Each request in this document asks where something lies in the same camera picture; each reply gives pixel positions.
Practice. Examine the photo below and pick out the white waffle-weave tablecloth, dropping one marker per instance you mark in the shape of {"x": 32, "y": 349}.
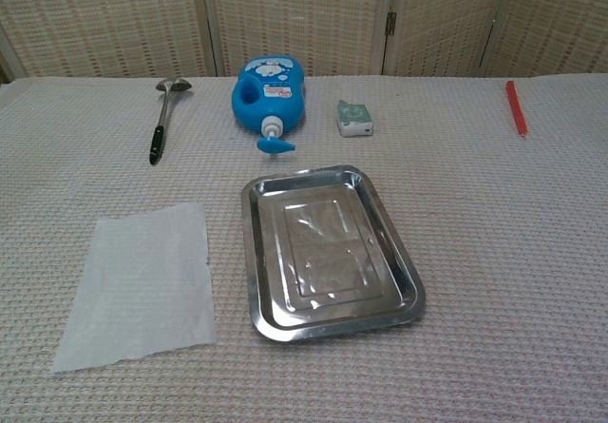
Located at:
{"x": 475, "y": 252}

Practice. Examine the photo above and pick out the green and white tissue pack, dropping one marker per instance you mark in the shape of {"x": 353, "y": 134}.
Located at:
{"x": 354, "y": 119}

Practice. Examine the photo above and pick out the stainless steel tray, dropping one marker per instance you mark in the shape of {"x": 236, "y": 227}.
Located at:
{"x": 328, "y": 252}

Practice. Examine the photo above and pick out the white paper sheet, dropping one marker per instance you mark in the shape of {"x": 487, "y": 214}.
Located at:
{"x": 142, "y": 280}

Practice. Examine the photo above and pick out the red stick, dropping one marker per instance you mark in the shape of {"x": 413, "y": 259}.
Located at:
{"x": 516, "y": 108}

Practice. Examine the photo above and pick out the woven folding screen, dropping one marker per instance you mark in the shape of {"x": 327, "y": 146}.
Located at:
{"x": 304, "y": 19}

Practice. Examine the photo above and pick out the blue pump detergent bottle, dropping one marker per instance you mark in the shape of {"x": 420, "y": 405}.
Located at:
{"x": 268, "y": 95}

